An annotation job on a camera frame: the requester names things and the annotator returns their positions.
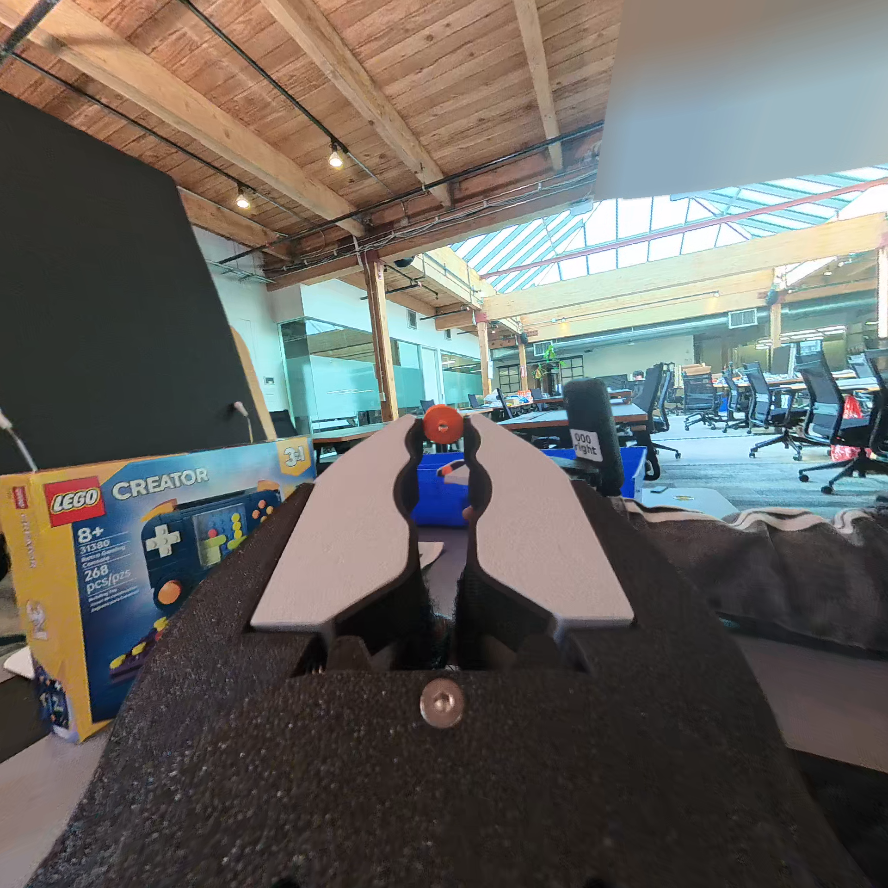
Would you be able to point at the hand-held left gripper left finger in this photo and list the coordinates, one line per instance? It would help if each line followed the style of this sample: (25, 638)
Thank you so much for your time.
(333, 541)

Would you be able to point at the frosted glass partition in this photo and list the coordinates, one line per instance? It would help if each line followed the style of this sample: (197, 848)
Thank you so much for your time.
(340, 374)

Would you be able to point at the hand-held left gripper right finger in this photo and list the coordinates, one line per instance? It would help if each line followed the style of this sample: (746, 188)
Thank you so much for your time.
(541, 534)

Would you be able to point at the black track spotlight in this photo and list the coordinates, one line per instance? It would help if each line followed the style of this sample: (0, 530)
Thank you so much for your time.
(335, 157)
(242, 199)

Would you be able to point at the black flag panel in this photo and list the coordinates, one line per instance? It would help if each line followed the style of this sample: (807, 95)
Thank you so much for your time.
(104, 291)

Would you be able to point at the wooden support column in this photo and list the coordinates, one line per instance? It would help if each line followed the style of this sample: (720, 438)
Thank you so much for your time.
(381, 340)

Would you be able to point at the hanging green plant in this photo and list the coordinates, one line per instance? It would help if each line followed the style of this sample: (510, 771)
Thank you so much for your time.
(549, 357)

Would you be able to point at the orange toy nut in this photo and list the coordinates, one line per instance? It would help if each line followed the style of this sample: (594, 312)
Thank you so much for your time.
(442, 423)

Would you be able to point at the toy brick set box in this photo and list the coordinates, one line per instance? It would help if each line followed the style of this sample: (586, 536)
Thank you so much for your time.
(139, 555)

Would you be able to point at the blue plastic bin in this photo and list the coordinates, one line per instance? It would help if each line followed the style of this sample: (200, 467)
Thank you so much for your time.
(624, 472)

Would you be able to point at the long wooden office desk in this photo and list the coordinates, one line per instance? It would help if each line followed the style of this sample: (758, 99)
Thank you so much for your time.
(548, 416)

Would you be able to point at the rounded wooden board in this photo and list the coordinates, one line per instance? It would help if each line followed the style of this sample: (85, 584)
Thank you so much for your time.
(253, 388)

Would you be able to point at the row of black office chairs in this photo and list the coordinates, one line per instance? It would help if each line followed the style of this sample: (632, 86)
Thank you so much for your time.
(812, 409)

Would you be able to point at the flat white device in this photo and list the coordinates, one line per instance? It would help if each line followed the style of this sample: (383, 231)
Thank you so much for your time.
(687, 501)

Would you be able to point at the red bag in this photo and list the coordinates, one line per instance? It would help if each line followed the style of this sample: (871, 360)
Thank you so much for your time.
(850, 427)

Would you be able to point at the person's right forearm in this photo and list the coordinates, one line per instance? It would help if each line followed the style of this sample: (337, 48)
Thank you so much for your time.
(763, 576)

